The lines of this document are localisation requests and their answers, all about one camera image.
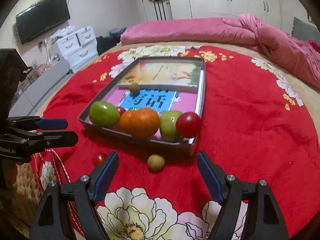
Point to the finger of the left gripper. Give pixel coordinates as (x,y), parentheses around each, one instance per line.
(45,139)
(30,123)

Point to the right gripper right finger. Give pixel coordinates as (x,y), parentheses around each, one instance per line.
(264,219)

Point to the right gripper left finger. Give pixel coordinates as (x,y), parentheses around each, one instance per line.
(52,220)

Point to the large green fruit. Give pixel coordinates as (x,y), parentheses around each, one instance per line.
(104,114)

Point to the red cherry tomato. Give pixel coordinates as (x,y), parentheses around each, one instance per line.
(99,158)
(188,125)
(121,110)

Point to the orange tangerine back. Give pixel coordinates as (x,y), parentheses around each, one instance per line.
(124,122)

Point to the orange tangerine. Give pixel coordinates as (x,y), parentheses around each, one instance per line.
(124,122)
(144,123)

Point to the brown longan fruit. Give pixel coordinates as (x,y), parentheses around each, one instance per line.
(134,88)

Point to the orange tangerine front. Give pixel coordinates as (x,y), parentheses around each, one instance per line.
(144,123)

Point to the small tan longan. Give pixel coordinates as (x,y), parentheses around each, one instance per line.
(155,162)

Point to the small green apple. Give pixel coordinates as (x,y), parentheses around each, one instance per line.
(168,125)

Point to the white drawer cabinet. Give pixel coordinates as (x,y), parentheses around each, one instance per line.
(78,48)

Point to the black clothing pile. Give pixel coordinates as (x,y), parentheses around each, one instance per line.
(106,43)

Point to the red floral blanket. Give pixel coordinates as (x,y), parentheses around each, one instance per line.
(254,125)

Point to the pink workbook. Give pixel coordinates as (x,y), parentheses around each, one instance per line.
(158,100)

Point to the grey shallow cardboard box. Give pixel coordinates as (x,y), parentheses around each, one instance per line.
(186,146)

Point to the sunflower cover book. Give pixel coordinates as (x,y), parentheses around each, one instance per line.
(163,73)

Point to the pink quilt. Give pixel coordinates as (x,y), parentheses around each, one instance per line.
(295,56)

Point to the grey headboard cushion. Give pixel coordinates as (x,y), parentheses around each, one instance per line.
(304,31)

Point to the black wall television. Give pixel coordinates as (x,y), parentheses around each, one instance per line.
(40,18)

